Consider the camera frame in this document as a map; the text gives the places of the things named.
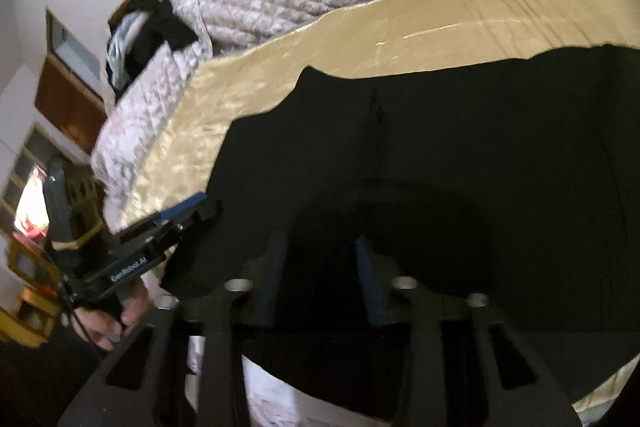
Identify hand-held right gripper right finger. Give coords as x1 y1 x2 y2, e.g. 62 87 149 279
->
353 237 583 427

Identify beige satin blanket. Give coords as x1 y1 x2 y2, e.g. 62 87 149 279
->
120 0 640 425

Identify black cloth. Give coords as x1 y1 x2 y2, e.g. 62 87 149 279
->
131 0 199 75

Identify person's left hand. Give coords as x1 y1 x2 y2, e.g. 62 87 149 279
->
75 276 152 352

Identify black pants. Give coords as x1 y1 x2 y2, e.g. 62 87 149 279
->
160 44 640 408

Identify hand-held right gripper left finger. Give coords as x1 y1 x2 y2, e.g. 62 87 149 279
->
56 232 289 427

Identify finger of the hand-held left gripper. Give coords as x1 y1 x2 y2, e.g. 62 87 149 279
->
165 199 222 250
120 191 209 239

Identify yellow wooden shelf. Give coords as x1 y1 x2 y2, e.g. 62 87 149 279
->
0 234 65 349

